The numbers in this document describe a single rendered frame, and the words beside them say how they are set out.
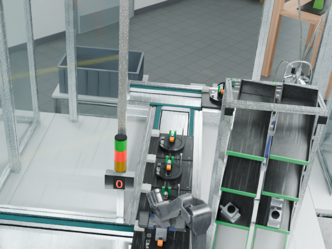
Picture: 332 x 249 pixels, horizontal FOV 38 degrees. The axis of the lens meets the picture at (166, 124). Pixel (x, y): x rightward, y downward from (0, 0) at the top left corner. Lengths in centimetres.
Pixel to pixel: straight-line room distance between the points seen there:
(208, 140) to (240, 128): 120
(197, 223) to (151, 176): 92
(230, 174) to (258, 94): 31
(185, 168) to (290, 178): 79
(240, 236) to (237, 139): 46
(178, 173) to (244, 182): 69
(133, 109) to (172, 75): 261
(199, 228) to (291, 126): 52
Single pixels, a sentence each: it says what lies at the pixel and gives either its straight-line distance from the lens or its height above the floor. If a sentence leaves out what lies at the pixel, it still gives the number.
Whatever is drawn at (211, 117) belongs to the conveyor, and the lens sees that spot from 306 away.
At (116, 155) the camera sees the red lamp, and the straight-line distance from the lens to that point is 194.
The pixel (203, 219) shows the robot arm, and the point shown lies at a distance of 156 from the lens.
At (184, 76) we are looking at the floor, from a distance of 563.
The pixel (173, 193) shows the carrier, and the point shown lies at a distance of 234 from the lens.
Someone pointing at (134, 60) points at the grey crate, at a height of 77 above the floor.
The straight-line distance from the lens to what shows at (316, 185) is 277.
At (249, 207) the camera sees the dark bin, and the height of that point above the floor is 123.
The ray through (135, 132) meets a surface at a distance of 296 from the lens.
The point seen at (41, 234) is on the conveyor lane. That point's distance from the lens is 223.
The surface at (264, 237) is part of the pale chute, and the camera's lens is 204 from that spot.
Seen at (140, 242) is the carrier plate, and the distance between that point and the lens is 210.
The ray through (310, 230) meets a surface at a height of 86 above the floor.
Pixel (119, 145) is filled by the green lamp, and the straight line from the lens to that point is 190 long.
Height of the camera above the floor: 247
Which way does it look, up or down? 32 degrees down
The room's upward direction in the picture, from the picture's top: 4 degrees clockwise
